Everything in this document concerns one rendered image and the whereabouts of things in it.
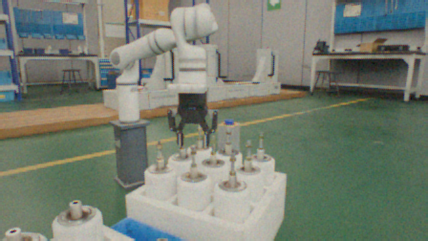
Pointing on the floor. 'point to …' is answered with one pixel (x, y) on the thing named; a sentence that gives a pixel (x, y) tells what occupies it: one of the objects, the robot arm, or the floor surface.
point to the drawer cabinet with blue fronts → (102, 73)
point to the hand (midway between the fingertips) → (193, 142)
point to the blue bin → (129, 227)
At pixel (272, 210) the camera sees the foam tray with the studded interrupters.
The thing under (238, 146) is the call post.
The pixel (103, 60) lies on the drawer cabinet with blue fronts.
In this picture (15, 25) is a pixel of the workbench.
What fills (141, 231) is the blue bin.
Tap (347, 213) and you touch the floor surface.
